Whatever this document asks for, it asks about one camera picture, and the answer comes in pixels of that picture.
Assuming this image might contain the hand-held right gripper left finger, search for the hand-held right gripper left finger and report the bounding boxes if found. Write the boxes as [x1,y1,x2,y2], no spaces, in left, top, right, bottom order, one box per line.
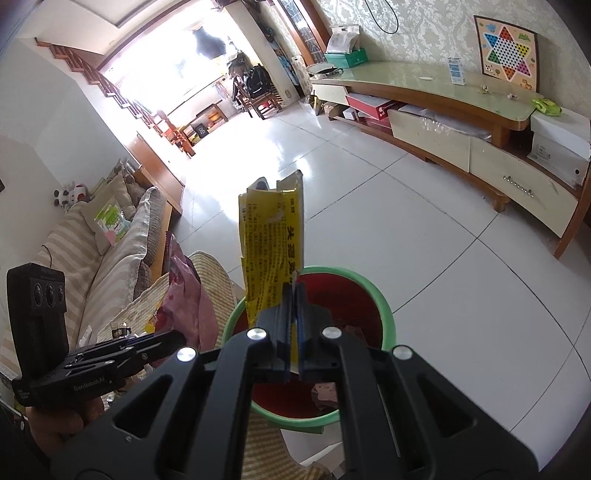
[51,281,296,480]

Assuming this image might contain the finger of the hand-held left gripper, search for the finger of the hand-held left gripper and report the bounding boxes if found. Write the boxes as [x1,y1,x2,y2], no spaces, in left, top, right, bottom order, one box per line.
[64,355,154,377]
[74,330,187,360]

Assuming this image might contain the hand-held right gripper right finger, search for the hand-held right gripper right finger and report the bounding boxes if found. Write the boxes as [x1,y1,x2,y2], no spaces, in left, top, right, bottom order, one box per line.
[295,281,542,480]

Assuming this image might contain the brown paper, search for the brown paper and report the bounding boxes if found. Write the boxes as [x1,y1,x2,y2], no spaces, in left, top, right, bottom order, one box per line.
[311,381,341,410]

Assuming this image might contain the green bin with red inside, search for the green bin with red inside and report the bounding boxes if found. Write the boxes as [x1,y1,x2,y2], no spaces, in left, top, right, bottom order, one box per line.
[217,265,395,435]

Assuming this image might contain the pink plastic wrapper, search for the pink plastic wrapper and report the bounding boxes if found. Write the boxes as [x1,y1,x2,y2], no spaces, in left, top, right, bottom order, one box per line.
[164,233,219,356]

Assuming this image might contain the yellow packet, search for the yellow packet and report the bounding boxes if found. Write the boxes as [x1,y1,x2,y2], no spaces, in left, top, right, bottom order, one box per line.
[238,170,305,328]

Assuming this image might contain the person's left hand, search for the person's left hand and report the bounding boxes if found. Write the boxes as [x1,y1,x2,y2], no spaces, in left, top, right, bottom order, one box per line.
[28,393,109,457]

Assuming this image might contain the beige striped sofa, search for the beige striped sofa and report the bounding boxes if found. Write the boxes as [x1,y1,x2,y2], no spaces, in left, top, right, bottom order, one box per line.
[0,185,185,384]

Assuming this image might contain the green white packet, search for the green white packet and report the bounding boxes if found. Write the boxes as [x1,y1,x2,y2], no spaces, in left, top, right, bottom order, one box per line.
[93,196,130,243]

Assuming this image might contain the plush cow toy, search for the plush cow toy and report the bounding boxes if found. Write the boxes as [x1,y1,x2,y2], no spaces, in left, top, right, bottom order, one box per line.
[52,184,88,209]

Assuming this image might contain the beige pillow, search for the beige pillow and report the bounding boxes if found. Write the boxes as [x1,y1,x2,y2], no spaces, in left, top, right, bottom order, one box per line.
[78,173,139,252]

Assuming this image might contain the wooden chairs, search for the wooden chairs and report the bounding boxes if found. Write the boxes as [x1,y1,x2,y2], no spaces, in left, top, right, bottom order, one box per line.
[231,76,282,120]

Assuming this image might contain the wooden stair railing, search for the wooden stair railing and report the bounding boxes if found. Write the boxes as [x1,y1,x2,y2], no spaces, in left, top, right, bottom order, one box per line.
[34,39,195,158]

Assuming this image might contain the red flat box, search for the red flat box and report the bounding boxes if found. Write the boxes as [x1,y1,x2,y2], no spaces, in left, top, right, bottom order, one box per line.
[345,92,395,121]

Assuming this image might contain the black backpack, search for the black backpack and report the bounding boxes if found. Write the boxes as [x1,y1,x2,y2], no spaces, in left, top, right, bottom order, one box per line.
[245,65,271,95]

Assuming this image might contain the metal pan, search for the metal pan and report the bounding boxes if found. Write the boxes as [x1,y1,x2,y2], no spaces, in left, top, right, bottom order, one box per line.
[307,64,345,79]

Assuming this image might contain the wooden television cabinet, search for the wooden television cabinet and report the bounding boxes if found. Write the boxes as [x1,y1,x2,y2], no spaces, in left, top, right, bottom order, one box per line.
[307,60,585,259]

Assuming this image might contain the teal box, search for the teal box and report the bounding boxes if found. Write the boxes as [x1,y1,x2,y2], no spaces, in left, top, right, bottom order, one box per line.
[324,48,369,69]

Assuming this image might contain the white plastic bags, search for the white plastic bags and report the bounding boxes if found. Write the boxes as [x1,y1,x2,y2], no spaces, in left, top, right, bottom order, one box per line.
[327,24,361,52]

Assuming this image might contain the hanging black jacket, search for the hanging black jacket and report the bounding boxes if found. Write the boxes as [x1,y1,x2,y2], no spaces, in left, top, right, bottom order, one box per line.
[191,28,227,61]

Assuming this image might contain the white cardboard box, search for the white cardboard box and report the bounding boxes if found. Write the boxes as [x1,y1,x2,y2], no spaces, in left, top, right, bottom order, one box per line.
[527,107,591,188]

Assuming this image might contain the star checkers board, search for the star checkers board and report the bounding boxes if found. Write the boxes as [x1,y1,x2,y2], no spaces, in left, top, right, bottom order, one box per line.
[473,15,540,92]

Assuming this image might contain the black television cable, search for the black television cable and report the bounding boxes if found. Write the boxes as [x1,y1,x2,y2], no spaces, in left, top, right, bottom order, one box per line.
[365,0,402,34]

